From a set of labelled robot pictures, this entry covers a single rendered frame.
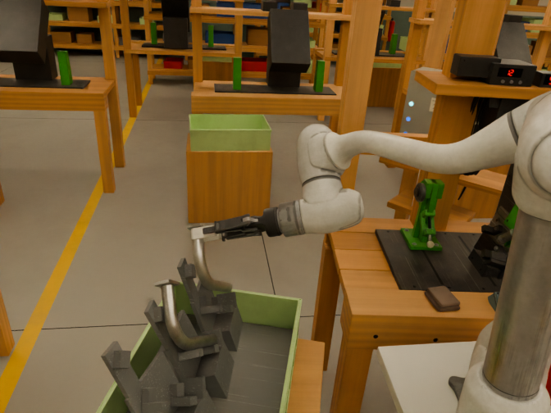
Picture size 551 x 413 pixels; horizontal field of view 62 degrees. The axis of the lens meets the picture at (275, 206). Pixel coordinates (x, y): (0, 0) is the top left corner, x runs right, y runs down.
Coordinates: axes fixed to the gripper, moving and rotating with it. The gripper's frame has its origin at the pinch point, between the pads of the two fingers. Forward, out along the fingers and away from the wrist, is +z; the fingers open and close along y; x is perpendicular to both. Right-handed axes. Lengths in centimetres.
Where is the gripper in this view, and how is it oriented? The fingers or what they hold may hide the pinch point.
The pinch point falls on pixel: (206, 233)
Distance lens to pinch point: 122.7
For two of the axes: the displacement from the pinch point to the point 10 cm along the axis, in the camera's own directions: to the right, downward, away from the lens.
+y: -2.1, -3.0, -9.3
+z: -9.7, 1.8, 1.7
